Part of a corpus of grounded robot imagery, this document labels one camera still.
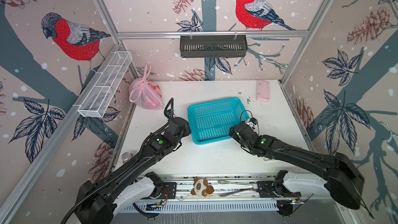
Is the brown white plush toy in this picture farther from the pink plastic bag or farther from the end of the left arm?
the pink plastic bag

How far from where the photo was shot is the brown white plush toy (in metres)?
0.73

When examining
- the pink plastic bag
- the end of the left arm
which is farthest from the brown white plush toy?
the pink plastic bag
